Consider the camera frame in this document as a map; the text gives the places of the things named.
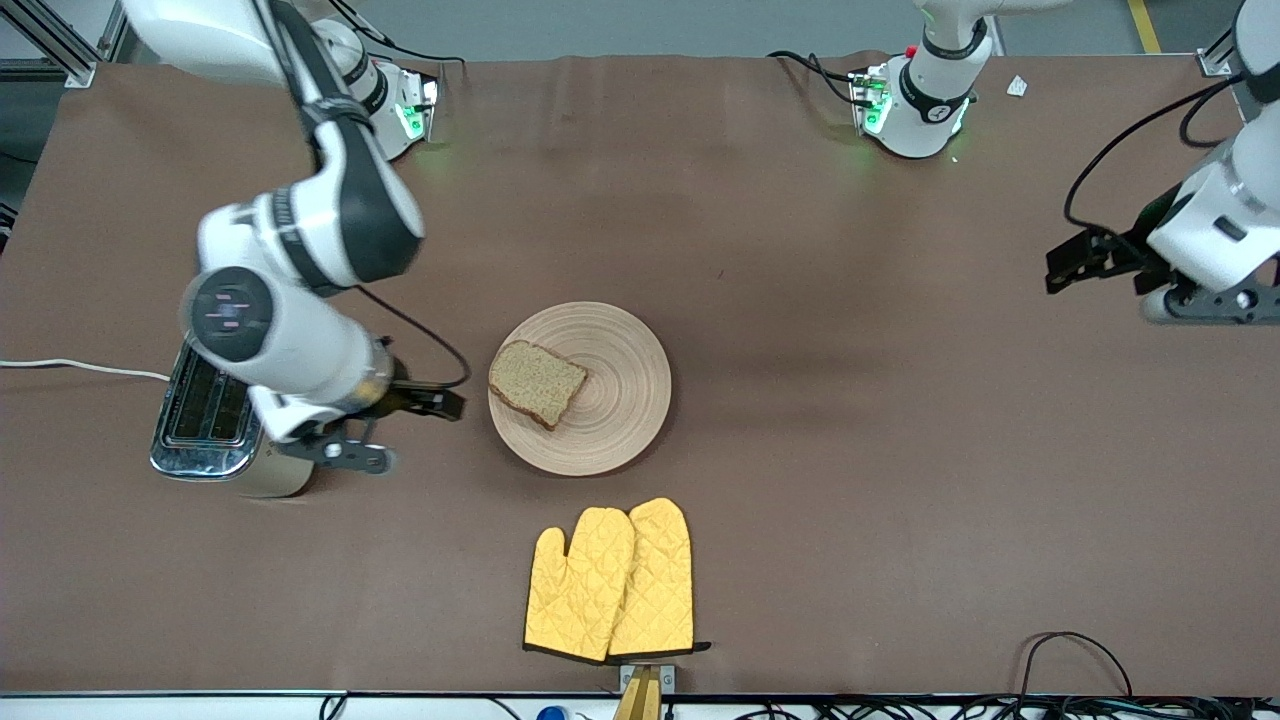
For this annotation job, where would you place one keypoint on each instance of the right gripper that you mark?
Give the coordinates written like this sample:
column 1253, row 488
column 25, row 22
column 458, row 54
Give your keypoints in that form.
column 407, row 397

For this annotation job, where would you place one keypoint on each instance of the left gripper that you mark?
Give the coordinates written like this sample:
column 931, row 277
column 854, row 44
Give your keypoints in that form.
column 1128, row 248

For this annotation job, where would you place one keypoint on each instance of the brown bread toast slice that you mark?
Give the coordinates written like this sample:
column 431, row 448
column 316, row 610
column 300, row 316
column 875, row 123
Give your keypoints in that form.
column 535, row 385

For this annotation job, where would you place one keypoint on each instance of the round light wooden plate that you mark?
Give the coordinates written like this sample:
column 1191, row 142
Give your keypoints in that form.
column 620, row 400

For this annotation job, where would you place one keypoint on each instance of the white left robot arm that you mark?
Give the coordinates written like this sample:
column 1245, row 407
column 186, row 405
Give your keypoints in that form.
column 930, row 100

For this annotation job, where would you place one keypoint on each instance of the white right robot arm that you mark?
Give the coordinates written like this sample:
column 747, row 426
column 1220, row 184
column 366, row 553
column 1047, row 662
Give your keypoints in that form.
column 340, row 200

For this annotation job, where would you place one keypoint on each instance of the small white paper scrap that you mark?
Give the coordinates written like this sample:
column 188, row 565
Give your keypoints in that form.
column 1017, row 86

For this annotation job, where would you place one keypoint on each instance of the silver beige toaster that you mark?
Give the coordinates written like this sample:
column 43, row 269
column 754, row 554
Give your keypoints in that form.
column 210, row 420

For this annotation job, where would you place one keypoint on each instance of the brown table cover cloth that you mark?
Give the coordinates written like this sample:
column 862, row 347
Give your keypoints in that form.
column 900, row 400

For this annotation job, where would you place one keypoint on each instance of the yellow quilted oven mitt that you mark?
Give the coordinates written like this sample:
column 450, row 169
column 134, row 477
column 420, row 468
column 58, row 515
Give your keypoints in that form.
column 662, row 580
column 575, row 590

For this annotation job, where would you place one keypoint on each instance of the aluminium frame profile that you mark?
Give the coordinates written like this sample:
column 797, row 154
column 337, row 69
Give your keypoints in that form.
column 60, row 50
column 1215, row 62

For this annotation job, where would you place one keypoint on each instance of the wooden stand with metal bracket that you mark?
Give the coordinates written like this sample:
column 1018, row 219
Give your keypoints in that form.
column 642, row 690

